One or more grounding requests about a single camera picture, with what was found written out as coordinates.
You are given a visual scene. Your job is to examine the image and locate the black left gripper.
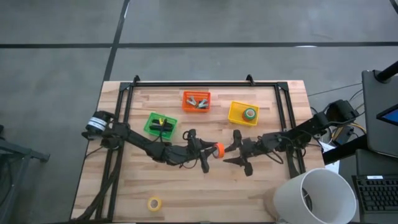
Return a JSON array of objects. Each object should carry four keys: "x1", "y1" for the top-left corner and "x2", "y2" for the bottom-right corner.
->
[{"x1": 183, "y1": 128, "x2": 218, "y2": 174}]

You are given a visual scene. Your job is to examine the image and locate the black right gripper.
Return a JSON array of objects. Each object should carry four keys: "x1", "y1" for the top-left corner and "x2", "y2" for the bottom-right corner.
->
[{"x1": 222, "y1": 129, "x2": 262, "y2": 177}]

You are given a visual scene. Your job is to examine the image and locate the orange tape roll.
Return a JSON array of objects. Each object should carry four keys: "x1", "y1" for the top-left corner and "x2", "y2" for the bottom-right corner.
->
[{"x1": 213, "y1": 142, "x2": 226, "y2": 159}]

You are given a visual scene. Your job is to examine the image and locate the green tape roll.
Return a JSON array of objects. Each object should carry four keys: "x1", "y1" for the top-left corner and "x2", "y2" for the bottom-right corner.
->
[{"x1": 243, "y1": 107, "x2": 257, "y2": 121}]

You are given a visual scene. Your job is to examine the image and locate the yellow tape roll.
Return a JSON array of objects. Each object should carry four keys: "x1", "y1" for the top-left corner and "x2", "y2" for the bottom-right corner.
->
[{"x1": 147, "y1": 196, "x2": 163, "y2": 213}]

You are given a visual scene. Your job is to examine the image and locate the green plastic basket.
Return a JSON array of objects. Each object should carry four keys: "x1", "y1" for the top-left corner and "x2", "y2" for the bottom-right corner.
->
[{"x1": 143, "y1": 111, "x2": 178, "y2": 141}]

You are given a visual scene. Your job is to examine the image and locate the yellow plastic basket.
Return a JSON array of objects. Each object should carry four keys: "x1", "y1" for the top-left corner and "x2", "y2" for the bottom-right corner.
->
[{"x1": 228, "y1": 101, "x2": 261, "y2": 128}]

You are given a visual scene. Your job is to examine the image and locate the orange plastic basket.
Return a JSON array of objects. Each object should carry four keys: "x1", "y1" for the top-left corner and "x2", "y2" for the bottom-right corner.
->
[{"x1": 182, "y1": 90, "x2": 212, "y2": 113}]

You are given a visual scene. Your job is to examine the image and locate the white paper sheet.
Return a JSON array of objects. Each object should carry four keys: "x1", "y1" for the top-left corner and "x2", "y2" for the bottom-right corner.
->
[{"x1": 318, "y1": 141, "x2": 341, "y2": 174}]

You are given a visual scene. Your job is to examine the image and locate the white cylindrical lampshade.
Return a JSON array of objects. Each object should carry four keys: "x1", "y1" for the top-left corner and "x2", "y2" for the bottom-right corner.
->
[{"x1": 264, "y1": 167, "x2": 358, "y2": 224}]

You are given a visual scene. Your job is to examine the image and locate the black bar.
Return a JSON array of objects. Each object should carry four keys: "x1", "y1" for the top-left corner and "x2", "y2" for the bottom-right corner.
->
[{"x1": 322, "y1": 134, "x2": 368, "y2": 166}]

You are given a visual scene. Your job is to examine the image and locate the black power box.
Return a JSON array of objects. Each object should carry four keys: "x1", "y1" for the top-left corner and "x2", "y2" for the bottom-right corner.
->
[{"x1": 333, "y1": 124, "x2": 355, "y2": 146}]

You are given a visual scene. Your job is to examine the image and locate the black keyboard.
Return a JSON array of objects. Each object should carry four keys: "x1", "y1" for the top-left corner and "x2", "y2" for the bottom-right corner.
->
[{"x1": 352, "y1": 174, "x2": 398, "y2": 215}]

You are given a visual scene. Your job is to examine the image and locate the tablet with blue screen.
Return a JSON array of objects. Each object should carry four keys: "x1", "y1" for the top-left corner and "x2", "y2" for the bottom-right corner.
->
[{"x1": 376, "y1": 104, "x2": 398, "y2": 127}]

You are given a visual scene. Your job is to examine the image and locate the black pole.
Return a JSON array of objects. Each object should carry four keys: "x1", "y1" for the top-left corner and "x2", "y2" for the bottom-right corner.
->
[{"x1": 374, "y1": 60, "x2": 398, "y2": 83}]

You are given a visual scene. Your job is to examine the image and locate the black metal stand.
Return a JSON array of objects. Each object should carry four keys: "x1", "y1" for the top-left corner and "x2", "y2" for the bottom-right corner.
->
[{"x1": 0, "y1": 124, "x2": 51, "y2": 224}]

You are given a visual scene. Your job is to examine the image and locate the black metal table frame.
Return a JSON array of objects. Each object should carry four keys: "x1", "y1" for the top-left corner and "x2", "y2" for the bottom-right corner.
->
[{"x1": 95, "y1": 74, "x2": 308, "y2": 222}]

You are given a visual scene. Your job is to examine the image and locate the black cable bundle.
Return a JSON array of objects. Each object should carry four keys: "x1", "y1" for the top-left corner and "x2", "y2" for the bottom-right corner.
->
[{"x1": 70, "y1": 146, "x2": 123, "y2": 223}]

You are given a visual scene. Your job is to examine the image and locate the thin black cable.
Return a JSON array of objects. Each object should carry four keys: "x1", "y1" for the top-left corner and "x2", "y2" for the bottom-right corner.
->
[{"x1": 307, "y1": 82, "x2": 363, "y2": 98}]

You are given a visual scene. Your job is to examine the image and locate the yellow wires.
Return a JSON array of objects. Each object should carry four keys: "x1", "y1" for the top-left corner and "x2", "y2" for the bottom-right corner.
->
[{"x1": 331, "y1": 103, "x2": 368, "y2": 141}]

